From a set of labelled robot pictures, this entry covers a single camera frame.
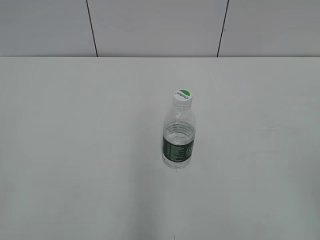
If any white green bottle cap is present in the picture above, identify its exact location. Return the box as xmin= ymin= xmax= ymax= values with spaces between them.
xmin=172 ymin=89 xmax=193 ymax=108

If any clear plastic water bottle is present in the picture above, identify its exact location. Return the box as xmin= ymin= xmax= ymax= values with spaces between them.
xmin=161 ymin=101 xmax=196 ymax=170

